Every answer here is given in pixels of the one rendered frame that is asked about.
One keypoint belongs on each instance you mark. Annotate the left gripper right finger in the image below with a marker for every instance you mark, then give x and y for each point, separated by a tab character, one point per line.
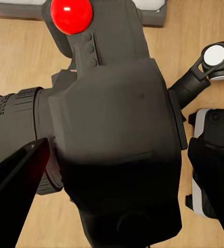
208	161

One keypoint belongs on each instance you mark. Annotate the digital camera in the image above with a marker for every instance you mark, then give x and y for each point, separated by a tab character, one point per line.
115	133

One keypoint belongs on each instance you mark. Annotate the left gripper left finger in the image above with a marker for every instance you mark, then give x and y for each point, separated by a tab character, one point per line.
20	176

